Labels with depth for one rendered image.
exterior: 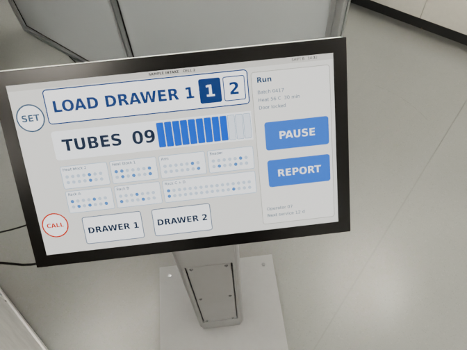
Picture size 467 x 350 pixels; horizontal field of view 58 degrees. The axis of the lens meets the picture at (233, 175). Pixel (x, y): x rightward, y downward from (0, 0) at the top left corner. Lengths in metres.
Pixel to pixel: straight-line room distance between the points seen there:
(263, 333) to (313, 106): 1.09
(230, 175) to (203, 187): 0.05
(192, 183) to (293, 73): 0.23
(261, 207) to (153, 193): 0.17
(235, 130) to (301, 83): 0.12
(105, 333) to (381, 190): 1.28
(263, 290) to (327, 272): 0.27
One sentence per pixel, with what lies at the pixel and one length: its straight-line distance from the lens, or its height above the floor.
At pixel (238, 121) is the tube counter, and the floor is 1.12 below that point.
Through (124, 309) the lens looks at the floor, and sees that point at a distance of 1.73.
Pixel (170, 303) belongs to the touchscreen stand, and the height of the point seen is 0.03.
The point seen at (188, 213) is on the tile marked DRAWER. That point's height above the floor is 1.01.
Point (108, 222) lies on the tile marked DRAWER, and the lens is 0.70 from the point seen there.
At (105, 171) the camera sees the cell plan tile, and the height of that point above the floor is 1.07.
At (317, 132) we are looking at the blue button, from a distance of 0.66.
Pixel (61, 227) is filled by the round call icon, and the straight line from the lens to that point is 0.72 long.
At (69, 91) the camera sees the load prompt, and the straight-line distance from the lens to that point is 0.66.
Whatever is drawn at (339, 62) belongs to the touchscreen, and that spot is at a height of 1.17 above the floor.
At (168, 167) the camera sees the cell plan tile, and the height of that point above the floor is 1.07.
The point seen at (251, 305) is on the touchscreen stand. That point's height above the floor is 0.04.
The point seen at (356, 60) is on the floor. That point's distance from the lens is 2.52.
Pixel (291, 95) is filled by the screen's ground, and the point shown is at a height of 1.14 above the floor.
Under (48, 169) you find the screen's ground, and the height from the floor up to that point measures 1.08.
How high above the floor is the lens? 1.59
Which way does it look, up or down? 56 degrees down
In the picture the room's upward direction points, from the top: 4 degrees counter-clockwise
